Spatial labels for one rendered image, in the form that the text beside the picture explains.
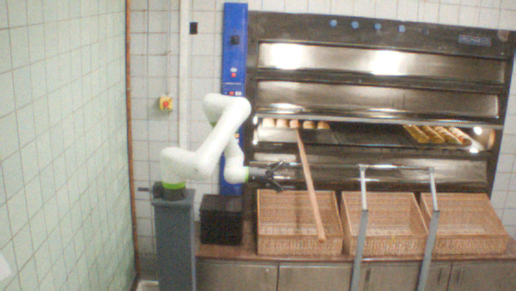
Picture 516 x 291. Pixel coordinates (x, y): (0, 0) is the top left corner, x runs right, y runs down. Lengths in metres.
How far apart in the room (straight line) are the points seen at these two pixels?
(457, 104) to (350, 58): 0.87
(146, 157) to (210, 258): 0.90
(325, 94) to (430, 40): 0.85
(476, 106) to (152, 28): 2.37
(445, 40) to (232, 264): 2.12
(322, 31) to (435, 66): 0.84
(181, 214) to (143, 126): 1.21
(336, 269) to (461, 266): 0.89
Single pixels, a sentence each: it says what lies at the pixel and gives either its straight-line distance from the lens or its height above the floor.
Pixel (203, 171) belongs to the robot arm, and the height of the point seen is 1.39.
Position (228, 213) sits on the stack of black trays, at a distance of 3.34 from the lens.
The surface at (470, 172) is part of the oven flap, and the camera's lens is 3.98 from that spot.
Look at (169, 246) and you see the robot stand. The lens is 2.66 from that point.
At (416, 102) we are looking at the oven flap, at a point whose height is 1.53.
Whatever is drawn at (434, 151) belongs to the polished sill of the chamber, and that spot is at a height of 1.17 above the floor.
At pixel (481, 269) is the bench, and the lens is 3.73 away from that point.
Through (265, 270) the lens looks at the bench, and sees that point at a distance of 3.35.
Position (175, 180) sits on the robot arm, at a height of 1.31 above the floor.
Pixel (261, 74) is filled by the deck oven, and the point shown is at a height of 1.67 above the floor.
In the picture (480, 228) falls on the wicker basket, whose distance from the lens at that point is 4.09.
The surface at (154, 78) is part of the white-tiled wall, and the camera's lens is 3.54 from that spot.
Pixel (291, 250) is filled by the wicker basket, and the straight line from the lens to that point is 3.35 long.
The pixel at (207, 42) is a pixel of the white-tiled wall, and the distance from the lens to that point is 3.46.
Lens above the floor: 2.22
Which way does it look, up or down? 18 degrees down
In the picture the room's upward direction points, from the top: 2 degrees clockwise
